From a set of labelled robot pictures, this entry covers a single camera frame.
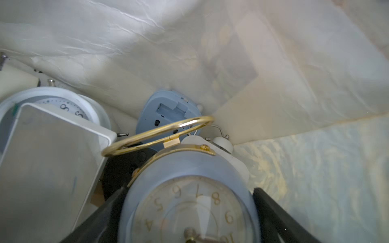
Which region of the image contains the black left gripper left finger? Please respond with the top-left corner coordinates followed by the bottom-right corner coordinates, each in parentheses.
top-left (62, 187), bottom-right (129, 243)

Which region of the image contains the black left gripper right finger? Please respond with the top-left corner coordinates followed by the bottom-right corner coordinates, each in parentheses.
top-left (253, 188), bottom-right (319, 243)

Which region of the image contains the black twin-bell alarm clock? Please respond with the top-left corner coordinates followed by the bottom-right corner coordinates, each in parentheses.
top-left (102, 148), bottom-right (157, 200)

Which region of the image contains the brown rectangular mirror clock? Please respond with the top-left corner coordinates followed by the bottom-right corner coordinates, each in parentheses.
top-left (1, 103), bottom-right (116, 243)

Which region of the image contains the white twin-bell alarm clock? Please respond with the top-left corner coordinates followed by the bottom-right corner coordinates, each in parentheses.
top-left (181, 125), bottom-right (249, 184)

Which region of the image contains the white round alarm clock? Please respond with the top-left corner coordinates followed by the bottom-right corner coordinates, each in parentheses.
top-left (1, 87), bottom-right (111, 153)

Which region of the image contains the light blue triangular clock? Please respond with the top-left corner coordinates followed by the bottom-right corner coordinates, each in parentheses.
top-left (135, 90), bottom-right (201, 135)

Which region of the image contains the cream canvas bag blue print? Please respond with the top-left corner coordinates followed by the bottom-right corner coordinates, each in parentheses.
top-left (1, 1), bottom-right (389, 243)

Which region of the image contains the light blue round clock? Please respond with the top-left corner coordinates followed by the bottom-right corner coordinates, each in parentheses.
top-left (1, 52), bottom-right (40, 102)

